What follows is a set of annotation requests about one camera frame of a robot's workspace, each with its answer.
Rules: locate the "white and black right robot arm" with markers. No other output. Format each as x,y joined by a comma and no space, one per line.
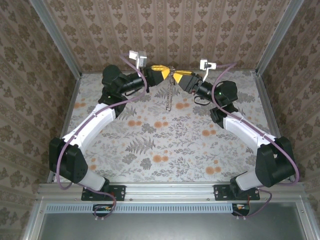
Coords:
245,127

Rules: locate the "floral patterned table cover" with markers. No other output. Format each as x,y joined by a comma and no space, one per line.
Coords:
187,162

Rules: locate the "grey metal sheet panel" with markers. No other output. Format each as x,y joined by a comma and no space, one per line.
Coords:
170,227

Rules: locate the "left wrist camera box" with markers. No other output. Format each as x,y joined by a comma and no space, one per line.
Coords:
140,58

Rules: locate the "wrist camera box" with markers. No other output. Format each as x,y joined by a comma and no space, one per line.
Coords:
140,58
207,65

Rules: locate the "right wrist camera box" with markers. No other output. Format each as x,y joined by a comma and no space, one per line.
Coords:
207,65

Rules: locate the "aluminium right side rail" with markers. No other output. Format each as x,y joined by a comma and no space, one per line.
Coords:
268,105

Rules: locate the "aluminium left side rail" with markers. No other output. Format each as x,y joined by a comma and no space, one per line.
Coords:
68,112

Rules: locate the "aluminium left frame post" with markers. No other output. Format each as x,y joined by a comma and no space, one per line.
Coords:
58,37

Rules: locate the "aluminium frame post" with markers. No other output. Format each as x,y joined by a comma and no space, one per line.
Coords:
277,37
58,37

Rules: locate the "aluminium right frame post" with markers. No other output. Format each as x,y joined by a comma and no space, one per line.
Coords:
277,37

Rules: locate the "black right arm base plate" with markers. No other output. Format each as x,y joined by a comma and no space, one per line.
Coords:
218,192

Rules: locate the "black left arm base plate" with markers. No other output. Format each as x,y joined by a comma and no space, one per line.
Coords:
118,192

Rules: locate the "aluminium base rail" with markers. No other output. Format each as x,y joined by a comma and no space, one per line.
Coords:
170,191

